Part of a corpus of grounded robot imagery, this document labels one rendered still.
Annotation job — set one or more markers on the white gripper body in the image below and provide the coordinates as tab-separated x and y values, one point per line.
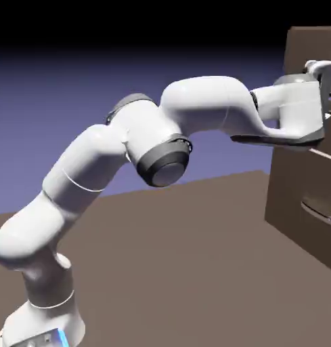
326	81

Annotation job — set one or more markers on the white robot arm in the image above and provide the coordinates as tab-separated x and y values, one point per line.
203	108

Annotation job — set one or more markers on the brown wooden cabinet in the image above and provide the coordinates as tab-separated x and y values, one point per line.
270	211

